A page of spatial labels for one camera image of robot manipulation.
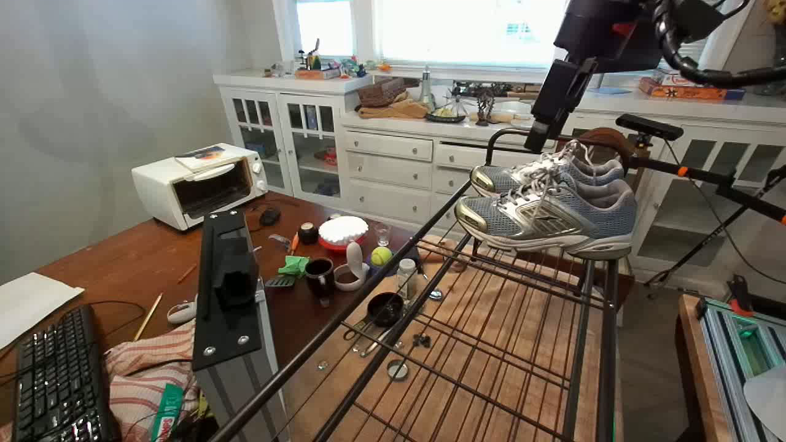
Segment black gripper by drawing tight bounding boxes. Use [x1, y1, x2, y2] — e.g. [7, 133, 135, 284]
[523, 58, 599, 155]

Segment grey blue white sneaker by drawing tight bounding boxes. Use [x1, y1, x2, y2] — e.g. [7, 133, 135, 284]
[468, 137, 631, 203]
[451, 174, 641, 263]

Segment clear glass bottle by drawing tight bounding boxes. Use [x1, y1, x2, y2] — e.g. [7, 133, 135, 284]
[418, 67, 440, 113]

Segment white framed window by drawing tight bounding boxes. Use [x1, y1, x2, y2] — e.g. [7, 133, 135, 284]
[273, 0, 575, 76]

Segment orange flat box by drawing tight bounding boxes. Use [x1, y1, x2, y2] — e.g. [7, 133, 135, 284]
[636, 75, 745, 107]

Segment tan folded cloth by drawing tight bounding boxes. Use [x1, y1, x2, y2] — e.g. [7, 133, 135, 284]
[357, 97, 434, 126]

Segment white built-in cabinet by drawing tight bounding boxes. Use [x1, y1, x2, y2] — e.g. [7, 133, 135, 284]
[214, 71, 786, 279]

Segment brown leather bag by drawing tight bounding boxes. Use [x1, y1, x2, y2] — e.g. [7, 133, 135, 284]
[356, 76, 409, 110]

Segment glass shaker metal lid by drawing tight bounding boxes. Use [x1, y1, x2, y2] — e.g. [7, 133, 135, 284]
[395, 255, 420, 303]

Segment red bowl with white lid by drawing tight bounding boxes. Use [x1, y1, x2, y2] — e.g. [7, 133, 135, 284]
[316, 214, 372, 255]

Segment colourful windowsill toys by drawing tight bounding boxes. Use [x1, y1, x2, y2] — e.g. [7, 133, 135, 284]
[265, 37, 372, 83]

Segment white pitcher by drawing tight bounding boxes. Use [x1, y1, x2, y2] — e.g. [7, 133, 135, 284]
[330, 239, 371, 296]

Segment beige woven tablecloth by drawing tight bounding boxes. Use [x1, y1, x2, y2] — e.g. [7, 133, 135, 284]
[278, 234, 626, 442]

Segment black metal shoe rack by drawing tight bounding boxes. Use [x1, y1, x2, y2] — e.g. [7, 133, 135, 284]
[208, 122, 626, 442]

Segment black orange clamp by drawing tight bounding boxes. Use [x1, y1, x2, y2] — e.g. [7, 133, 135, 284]
[723, 274, 786, 324]

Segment black mug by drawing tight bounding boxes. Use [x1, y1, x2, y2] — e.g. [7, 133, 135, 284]
[302, 255, 337, 303]

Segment wooden robot cart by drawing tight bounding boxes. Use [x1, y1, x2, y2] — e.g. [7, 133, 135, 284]
[672, 292, 743, 442]

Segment green crumpled object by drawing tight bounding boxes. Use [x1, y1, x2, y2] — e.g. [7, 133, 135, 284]
[278, 254, 312, 281]

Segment black calculator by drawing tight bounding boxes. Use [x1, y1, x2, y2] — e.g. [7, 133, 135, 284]
[259, 274, 296, 296]

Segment flat booklet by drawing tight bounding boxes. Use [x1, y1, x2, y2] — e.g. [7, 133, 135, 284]
[173, 142, 249, 177]

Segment white toaster oven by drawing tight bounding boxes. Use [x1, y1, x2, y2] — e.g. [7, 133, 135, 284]
[129, 142, 270, 234]

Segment small white device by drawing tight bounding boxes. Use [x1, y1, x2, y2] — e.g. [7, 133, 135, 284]
[163, 296, 198, 328]

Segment thin wooden stick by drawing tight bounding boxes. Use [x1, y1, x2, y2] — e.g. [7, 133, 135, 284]
[129, 291, 167, 345]

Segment dark wooden table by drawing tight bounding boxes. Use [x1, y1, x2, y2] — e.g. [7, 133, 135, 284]
[0, 191, 427, 442]

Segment green tube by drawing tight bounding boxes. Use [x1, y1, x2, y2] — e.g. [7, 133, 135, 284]
[146, 382, 185, 442]

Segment pink striped cloth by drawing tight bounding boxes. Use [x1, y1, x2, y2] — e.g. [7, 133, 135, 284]
[103, 319, 203, 442]

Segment white paper sheet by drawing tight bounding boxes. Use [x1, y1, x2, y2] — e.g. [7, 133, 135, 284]
[0, 270, 85, 351]

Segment black computer keyboard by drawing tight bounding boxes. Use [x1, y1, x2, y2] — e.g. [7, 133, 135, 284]
[9, 303, 123, 442]

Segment black bar camera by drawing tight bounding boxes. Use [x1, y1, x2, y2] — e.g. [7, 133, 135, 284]
[614, 110, 685, 142]

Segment black boom camera stand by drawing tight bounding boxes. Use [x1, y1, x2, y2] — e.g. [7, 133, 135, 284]
[624, 133, 786, 291]

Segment thick black robot hose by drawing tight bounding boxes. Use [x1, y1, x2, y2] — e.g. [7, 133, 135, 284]
[650, 0, 786, 91]

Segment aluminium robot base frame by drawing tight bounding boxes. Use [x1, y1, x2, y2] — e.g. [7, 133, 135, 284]
[698, 296, 786, 442]

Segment black plate on aluminium post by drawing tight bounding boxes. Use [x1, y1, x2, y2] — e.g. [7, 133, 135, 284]
[189, 207, 289, 442]

